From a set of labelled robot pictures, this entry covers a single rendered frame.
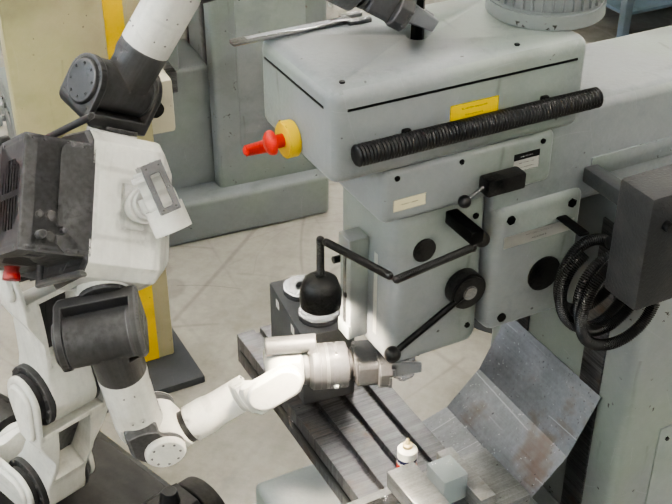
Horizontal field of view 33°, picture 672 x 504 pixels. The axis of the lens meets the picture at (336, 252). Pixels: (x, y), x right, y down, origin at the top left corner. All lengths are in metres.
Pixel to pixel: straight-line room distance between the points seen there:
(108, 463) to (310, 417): 0.71
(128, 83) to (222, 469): 1.97
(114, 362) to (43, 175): 0.34
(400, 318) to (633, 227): 0.43
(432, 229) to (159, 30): 0.57
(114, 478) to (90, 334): 1.04
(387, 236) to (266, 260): 2.85
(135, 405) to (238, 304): 2.44
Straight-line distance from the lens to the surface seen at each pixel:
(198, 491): 2.83
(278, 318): 2.53
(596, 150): 2.03
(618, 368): 2.25
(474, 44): 1.82
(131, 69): 2.01
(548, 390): 2.41
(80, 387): 2.48
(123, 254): 1.96
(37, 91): 3.54
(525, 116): 1.81
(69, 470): 2.72
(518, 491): 2.23
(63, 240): 1.92
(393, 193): 1.79
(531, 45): 1.83
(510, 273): 2.03
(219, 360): 4.18
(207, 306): 4.46
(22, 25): 3.46
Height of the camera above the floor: 2.58
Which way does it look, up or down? 33 degrees down
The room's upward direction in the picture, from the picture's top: straight up
